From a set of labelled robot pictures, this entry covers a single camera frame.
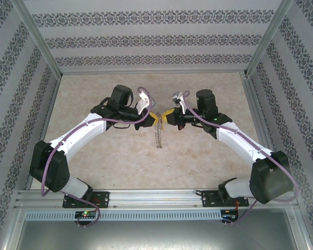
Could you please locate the grey toothed belt strap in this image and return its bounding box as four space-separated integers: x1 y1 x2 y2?
153 111 164 149

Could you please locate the small green circuit board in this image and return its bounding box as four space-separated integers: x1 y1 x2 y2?
221 209 239 222
75 210 98 219

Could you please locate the aluminium table side rail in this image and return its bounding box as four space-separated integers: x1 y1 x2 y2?
239 72 287 188

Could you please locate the long aluminium mounting rail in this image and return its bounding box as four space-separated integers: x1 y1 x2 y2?
15 189 295 209

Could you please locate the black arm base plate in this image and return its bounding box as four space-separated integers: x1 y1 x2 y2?
201 190 250 208
62 191 111 209

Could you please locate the aluminium frame post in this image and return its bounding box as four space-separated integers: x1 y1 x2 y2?
244 0 295 78
9 0 63 78

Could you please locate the grey slotted cable duct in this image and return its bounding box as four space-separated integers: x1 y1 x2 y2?
25 210 222 221

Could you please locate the aluminium tray frame rail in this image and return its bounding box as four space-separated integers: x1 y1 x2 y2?
286 208 312 250

